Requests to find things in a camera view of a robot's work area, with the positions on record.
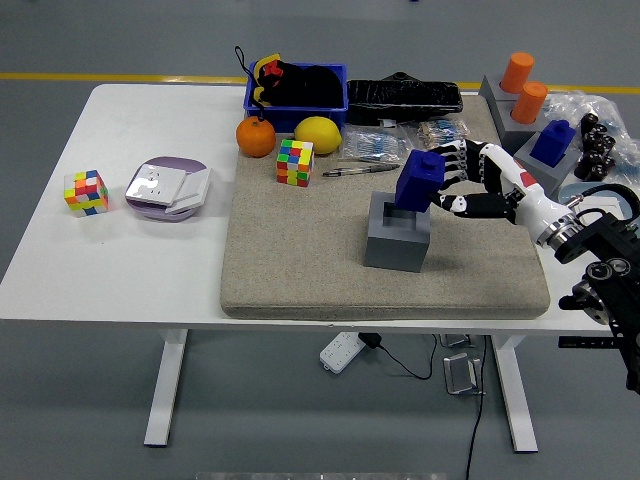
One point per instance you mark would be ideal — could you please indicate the grey square seal base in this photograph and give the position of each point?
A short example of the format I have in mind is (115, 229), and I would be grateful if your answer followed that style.
(395, 245)
(560, 176)

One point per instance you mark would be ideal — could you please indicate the large clear bag of resistors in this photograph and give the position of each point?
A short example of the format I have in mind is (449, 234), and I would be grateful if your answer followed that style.
(375, 142)

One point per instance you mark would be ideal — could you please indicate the black table control panel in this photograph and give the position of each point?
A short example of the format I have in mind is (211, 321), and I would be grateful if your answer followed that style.
(585, 343)

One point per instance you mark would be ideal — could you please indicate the white power strip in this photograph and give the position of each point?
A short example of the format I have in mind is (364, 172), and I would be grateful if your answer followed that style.
(340, 352)

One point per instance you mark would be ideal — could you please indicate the four-by-four colourful puzzle cube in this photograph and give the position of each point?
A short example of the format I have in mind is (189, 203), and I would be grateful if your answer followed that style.
(295, 162)

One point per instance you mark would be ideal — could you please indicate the blue square seal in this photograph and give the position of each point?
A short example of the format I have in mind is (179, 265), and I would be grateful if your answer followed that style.
(552, 142)
(417, 180)

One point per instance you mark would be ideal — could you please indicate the three-by-three colourful puzzle cube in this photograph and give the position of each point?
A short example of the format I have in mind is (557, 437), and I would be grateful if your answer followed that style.
(85, 194)

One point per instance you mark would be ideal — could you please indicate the crumpled clear plastic bag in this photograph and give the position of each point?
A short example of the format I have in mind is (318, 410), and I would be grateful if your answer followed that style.
(575, 102)

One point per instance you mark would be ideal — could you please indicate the grey ballpoint pen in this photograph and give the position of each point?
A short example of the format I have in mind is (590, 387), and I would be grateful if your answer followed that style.
(370, 168)

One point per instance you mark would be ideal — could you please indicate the blue plastic bin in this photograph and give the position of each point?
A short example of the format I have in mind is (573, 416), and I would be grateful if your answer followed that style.
(300, 119)

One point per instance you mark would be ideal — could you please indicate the large silver metal bracket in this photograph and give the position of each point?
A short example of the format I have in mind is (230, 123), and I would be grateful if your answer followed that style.
(460, 375)

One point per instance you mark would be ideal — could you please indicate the grey round-hole seal base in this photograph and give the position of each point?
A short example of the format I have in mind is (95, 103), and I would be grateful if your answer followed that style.
(515, 136)
(490, 90)

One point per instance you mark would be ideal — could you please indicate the white wall switch panel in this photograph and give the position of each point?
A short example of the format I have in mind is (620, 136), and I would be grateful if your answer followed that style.
(192, 190)

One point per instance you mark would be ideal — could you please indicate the orange fruit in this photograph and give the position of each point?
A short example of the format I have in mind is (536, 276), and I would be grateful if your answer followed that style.
(255, 137)

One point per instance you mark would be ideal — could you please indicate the white table leg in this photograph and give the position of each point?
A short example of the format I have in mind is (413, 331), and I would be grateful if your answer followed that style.
(515, 400)
(165, 390)

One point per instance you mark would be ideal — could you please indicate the yellow lemon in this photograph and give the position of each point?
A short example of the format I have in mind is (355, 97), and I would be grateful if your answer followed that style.
(317, 135)

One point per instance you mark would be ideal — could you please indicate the grey-brown fabric mat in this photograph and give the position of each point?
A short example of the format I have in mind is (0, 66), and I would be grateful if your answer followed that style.
(300, 250)

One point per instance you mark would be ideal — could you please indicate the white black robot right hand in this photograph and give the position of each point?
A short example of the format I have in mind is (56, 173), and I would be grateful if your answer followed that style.
(505, 170)

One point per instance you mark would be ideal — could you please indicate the purple plate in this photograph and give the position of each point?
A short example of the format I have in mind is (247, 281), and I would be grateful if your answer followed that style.
(172, 161)

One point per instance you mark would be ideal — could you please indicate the small clear bag of resistors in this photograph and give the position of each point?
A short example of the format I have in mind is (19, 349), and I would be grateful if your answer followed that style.
(442, 131)

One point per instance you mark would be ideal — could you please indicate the small silver metal bracket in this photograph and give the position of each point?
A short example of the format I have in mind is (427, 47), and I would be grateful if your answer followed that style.
(455, 341)

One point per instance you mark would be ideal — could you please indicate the black cylinder capacitor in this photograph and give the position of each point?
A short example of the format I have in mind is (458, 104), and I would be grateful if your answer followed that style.
(590, 122)
(590, 171)
(597, 135)
(597, 159)
(602, 145)

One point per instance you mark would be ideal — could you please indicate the orange cylinder seal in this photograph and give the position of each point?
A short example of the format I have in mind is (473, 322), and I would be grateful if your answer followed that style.
(529, 102)
(517, 72)

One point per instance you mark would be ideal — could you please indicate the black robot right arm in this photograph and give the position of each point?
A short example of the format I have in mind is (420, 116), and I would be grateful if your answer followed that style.
(600, 240)

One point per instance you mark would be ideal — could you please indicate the white wall socket panel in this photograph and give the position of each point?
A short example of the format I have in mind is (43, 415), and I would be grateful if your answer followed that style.
(152, 184)

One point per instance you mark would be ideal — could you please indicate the black keyboard in plastic wrap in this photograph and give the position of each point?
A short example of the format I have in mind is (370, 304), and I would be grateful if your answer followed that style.
(400, 97)

